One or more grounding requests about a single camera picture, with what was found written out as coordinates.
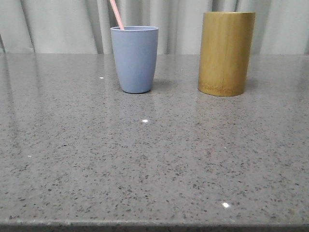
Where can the blue plastic cup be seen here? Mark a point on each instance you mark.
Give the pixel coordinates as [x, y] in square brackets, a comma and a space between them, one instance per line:
[135, 54]

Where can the pink chopstick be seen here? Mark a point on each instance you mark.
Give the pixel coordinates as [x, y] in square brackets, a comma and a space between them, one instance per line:
[117, 14]

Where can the bamboo cylindrical holder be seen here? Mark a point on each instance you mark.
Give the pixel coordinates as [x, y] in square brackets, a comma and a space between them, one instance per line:
[225, 52]

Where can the grey pleated curtain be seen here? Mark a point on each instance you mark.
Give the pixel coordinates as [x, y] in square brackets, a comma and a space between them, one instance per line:
[83, 26]

